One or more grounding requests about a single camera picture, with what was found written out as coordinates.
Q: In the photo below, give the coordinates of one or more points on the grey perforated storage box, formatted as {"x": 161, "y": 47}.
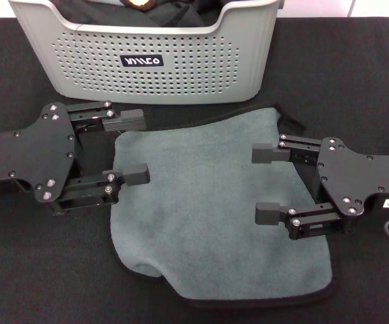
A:
{"x": 187, "y": 74}

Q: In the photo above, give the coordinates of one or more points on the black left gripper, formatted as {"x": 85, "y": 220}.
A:
{"x": 29, "y": 158}

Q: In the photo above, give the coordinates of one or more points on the black cloth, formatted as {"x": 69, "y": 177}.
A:
{"x": 167, "y": 15}

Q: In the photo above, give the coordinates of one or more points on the black tablecloth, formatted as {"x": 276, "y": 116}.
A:
{"x": 46, "y": 270}

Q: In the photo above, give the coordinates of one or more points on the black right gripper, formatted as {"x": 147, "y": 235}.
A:
{"x": 356, "y": 179}

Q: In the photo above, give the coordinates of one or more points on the grey towel with yellow back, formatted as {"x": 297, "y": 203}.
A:
{"x": 208, "y": 202}

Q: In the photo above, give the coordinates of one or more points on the folded towel with yellow patch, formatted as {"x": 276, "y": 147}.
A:
{"x": 138, "y": 4}

